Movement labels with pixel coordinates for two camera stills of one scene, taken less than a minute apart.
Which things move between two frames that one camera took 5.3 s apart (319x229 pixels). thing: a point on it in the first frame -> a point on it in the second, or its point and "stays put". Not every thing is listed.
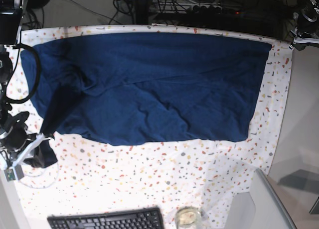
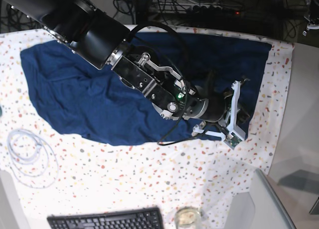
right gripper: x=300 y=43 -> x=310 y=26
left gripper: x=16 y=142 -> x=234 y=134
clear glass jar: x=188 y=217 stays put
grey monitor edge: x=270 y=212 stays put
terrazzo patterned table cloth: x=90 y=177 stays put
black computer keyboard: x=150 y=218 stays put
